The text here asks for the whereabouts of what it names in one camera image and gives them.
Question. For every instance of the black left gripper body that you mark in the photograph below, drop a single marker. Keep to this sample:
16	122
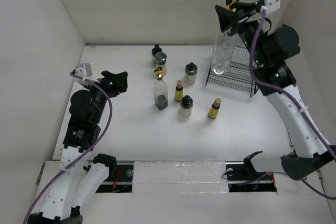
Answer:
109	89

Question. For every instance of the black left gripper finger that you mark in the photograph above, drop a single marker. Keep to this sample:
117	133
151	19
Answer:
108	75
120	81

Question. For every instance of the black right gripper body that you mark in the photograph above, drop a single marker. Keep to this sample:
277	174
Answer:
248	22

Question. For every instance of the clear glass bottle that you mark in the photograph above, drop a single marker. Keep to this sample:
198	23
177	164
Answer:
223	48

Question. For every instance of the glass bottle with dark sauce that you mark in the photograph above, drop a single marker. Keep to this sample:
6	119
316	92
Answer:
160	90

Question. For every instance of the grey-lid white powder shaker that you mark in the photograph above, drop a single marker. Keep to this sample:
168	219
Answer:
161	59

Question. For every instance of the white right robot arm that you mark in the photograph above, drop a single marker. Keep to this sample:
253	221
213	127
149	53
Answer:
267	66

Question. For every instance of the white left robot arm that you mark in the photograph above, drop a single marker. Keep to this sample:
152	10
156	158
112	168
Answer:
63	199

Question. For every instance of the small black-cap back jar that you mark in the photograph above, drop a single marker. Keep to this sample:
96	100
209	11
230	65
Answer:
154	51

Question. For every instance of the small yellow bottle cork centre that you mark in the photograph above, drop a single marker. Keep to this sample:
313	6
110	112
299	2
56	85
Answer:
178	91

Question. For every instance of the small yellow bottle cork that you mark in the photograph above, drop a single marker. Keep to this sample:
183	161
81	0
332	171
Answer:
213	112
178	91

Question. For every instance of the black-lid beige spice jar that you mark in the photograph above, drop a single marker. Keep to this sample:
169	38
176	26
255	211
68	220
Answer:
190	73

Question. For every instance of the black-cap white powder jar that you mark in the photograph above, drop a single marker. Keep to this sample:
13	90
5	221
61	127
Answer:
186	105

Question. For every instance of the small yellow bottle cork right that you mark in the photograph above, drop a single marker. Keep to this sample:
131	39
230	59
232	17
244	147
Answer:
213	112

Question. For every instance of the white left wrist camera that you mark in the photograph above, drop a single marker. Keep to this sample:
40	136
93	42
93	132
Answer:
81	72

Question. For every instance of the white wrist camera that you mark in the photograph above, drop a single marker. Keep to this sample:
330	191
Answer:
81	72
270	5

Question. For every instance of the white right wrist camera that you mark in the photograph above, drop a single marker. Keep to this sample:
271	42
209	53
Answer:
270	5

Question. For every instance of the black wire rack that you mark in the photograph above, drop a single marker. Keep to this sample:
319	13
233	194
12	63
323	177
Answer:
238	76

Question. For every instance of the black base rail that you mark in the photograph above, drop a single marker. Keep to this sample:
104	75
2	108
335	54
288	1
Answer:
179	177

